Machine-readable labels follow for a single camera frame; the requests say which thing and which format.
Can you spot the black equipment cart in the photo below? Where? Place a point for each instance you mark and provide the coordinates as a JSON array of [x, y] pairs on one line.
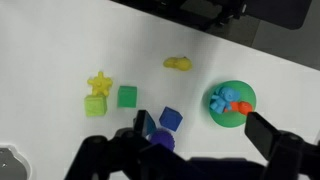
[[276, 11]]

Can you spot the light blue bear toy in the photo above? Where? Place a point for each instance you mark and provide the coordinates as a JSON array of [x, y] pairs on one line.
[[222, 98]]

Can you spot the orange toy figure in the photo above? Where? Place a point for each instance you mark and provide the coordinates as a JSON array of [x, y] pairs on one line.
[[242, 107]]

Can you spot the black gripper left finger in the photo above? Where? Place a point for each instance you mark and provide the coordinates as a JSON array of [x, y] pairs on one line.
[[100, 156]]

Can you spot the green bowl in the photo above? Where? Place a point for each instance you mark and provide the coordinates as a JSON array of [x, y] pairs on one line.
[[240, 88]]

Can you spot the grey metal mounting plate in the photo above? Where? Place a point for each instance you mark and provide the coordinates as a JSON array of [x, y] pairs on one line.
[[11, 165]]

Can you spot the purple spiky ball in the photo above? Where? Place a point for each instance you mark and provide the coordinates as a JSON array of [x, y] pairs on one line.
[[165, 139]]

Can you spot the teal blue cube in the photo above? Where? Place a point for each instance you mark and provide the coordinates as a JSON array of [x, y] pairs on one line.
[[151, 126]]

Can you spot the dark blue cube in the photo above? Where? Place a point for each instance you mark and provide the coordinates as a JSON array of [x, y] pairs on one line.
[[170, 118]]

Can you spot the yellow duck toy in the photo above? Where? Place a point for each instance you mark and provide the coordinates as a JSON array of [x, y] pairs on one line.
[[178, 64]]

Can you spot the yellow spiky star toy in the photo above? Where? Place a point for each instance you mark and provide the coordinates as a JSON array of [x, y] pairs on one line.
[[100, 84]]

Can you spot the lime green cube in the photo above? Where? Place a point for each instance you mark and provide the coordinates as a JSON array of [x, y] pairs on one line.
[[95, 106]]

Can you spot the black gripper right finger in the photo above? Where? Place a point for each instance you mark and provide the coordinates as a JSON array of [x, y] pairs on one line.
[[263, 133]]

